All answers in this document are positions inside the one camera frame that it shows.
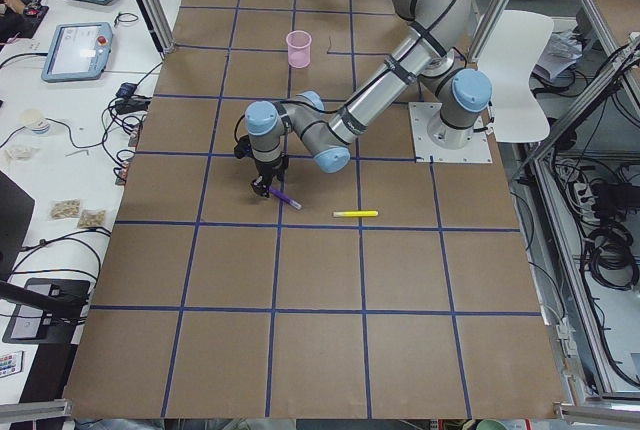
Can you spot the black power adapter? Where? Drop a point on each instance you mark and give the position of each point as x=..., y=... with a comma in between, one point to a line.
x=126, y=90

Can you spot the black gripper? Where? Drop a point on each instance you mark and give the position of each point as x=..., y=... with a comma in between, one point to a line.
x=268, y=169

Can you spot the pink mesh cup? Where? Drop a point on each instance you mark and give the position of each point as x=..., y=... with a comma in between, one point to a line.
x=298, y=48

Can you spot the yellow marker pen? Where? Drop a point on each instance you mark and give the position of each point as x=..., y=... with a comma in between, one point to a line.
x=355, y=214

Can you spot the purple marker pen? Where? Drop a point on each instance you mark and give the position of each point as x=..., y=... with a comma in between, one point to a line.
x=284, y=198

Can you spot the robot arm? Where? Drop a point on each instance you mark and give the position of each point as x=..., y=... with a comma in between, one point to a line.
x=426, y=55

